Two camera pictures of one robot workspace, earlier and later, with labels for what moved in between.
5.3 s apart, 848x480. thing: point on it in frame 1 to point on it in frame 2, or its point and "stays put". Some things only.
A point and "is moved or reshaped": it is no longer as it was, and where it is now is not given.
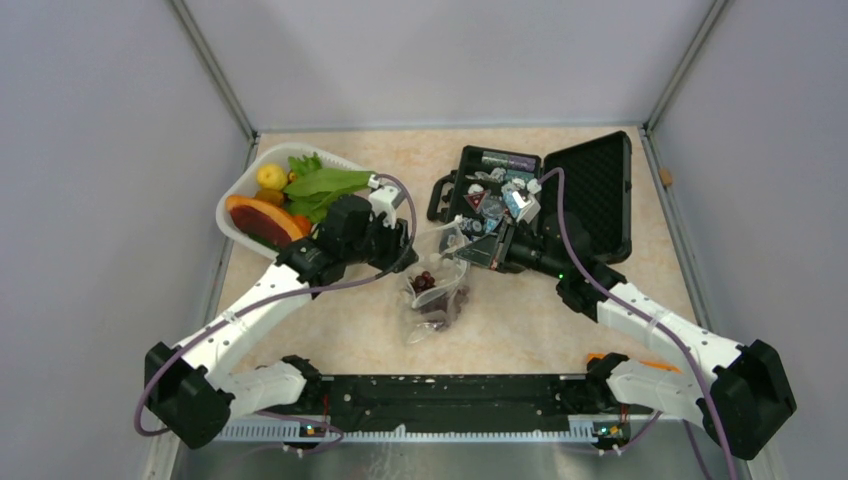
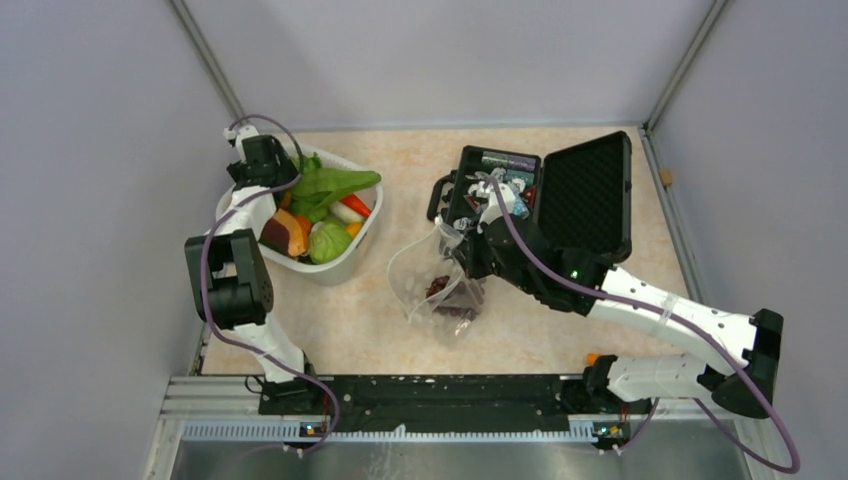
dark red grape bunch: (443, 311) to (459, 299)
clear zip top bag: (436, 286) is moved or reshaped
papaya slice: (265, 221) stays put
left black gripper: (400, 253) to (282, 165)
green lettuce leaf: (313, 189) stays put
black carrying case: (490, 198) stays put
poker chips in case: (489, 196) stays put
